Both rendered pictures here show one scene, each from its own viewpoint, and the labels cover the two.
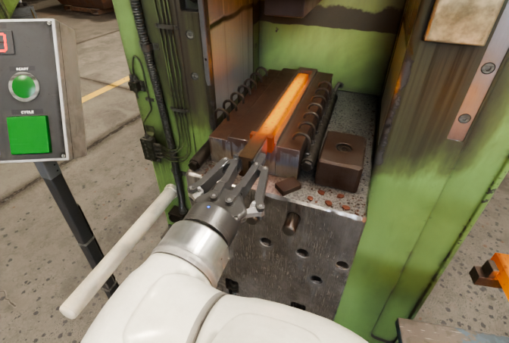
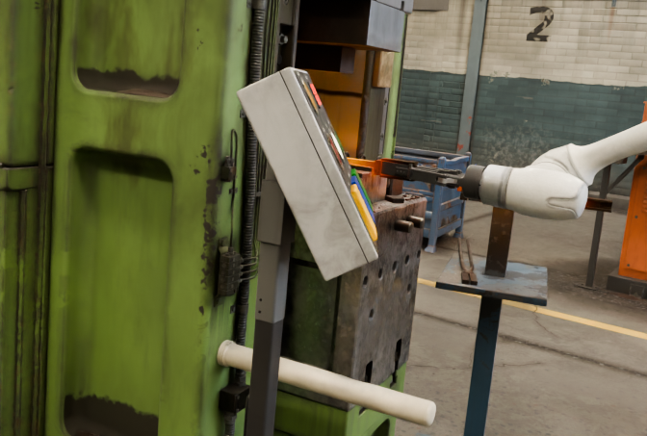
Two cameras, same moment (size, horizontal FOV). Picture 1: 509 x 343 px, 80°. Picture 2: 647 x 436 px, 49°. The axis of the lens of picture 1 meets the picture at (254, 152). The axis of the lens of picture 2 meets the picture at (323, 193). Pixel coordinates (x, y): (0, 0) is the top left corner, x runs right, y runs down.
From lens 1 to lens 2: 1.72 m
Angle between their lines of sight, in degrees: 80
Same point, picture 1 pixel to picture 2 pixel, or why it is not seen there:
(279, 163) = (379, 187)
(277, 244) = (399, 262)
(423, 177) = not seen: hidden behind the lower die
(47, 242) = not seen: outside the picture
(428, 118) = (374, 141)
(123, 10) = (235, 72)
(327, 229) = not seen: hidden behind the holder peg
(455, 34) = (384, 81)
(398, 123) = (365, 149)
